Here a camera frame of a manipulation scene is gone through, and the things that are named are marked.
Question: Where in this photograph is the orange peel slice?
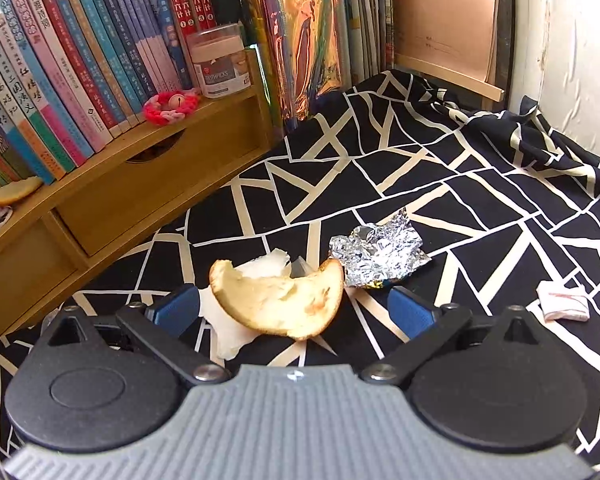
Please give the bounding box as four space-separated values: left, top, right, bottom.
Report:
0 176 44 207

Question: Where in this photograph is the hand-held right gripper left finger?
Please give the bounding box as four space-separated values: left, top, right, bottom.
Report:
46 283 231 387

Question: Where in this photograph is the wooden desk shelf with drawers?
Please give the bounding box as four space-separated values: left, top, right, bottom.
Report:
0 77 276 343

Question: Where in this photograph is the small white folded wrapper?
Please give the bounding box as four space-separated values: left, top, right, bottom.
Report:
536 280 591 322

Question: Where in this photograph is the silver foil wrapper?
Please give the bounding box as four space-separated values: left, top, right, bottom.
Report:
328 208 432 291

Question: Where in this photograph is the white lidded toothpick jar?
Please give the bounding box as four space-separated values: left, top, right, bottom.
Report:
186 22 253 100

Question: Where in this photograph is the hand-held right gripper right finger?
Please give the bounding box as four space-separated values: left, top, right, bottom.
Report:
360 286 565 386

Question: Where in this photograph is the row of thin picture books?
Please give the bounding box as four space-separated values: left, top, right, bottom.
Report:
240 0 396 121

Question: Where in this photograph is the black geometric tablecloth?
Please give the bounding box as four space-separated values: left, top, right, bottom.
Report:
0 70 600 461

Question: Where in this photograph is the row of upright books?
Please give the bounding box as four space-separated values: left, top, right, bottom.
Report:
0 0 216 196

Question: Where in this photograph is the pink crocheted ornament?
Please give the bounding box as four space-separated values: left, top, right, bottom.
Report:
142 87 202 127

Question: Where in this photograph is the large orange peel piece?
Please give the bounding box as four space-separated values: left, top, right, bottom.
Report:
209 258 345 341

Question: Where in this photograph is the tan kraft notebook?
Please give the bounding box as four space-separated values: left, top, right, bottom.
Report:
390 0 501 86

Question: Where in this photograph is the white torn paper scrap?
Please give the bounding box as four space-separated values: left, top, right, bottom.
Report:
199 249 307 362

